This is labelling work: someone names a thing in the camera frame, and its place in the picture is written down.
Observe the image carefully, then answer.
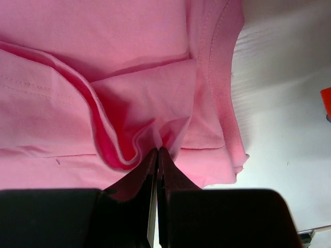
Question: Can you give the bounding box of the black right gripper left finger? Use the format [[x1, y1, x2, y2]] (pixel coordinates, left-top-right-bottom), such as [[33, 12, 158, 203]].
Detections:
[[1, 149, 158, 247]]

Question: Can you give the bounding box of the light pink t-shirt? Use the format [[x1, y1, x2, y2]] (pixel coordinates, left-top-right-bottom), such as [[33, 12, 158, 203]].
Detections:
[[1, 1, 248, 189]]

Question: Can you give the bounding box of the crumpled orange t-shirt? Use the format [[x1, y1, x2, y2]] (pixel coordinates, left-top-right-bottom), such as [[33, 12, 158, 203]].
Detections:
[[320, 87, 331, 117]]

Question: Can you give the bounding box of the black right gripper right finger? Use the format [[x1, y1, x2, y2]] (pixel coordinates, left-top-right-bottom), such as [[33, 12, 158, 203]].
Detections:
[[158, 148, 302, 247]]

